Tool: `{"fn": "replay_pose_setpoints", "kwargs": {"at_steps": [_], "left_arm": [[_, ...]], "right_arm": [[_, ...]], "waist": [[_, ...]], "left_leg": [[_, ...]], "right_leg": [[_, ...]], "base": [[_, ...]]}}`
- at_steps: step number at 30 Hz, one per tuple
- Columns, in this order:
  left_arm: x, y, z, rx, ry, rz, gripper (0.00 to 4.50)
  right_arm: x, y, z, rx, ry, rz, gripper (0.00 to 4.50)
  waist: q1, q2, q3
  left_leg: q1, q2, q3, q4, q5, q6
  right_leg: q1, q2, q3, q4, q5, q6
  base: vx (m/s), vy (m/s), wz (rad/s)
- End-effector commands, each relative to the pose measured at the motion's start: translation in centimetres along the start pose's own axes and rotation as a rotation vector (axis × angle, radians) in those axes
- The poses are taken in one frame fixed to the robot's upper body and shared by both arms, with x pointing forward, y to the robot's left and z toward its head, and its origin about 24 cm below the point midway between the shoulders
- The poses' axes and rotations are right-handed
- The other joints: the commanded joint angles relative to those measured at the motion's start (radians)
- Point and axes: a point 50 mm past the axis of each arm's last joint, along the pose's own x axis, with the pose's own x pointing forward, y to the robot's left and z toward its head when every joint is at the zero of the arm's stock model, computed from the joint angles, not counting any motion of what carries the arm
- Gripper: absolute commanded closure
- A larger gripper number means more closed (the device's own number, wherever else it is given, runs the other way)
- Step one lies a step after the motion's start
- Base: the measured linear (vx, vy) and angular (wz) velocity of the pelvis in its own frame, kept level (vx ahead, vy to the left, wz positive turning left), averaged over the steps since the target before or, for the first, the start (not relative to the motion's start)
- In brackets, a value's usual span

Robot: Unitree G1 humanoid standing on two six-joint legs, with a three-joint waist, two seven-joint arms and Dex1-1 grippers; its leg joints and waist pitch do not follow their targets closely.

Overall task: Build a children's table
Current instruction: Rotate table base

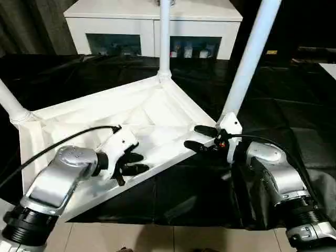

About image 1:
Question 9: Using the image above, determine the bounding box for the white plastic table leg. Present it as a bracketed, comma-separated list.
[0, 78, 31, 124]
[158, 0, 173, 82]
[219, 0, 283, 124]

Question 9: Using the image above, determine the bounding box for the white plastic table top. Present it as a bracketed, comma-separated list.
[18, 75, 228, 223]

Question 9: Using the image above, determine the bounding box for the grey curtain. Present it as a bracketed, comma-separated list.
[0, 0, 78, 56]

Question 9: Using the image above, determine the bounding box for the white flat board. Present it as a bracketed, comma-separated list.
[317, 62, 336, 82]

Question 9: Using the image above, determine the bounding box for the black plastic cover mat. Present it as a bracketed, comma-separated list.
[0, 54, 336, 232]

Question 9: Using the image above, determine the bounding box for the white sideboard with glass doors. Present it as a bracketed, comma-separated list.
[64, 0, 244, 60]

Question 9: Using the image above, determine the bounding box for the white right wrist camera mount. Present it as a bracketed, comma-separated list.
[219, 112, 242, 165]

